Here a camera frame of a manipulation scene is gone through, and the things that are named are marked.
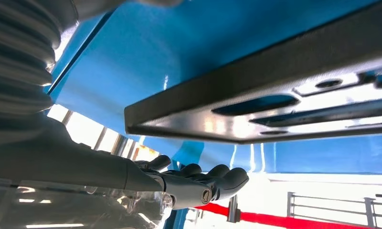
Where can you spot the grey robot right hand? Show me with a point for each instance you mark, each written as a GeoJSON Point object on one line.
{"type": "Point", "coordinates": [67, 177]}

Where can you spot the chrome stanchion post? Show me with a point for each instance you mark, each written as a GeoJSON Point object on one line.
{"type": "Point", "coordinates": [233, 208]}

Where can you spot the red barrier belt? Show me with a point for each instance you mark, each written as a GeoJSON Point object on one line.
{"type": "Point", "coordinates": [273, 219]}

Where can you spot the blue metal shelf rack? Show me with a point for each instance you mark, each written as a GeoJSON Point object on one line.
{"type": "Point", "coordinates": [146, 47]}

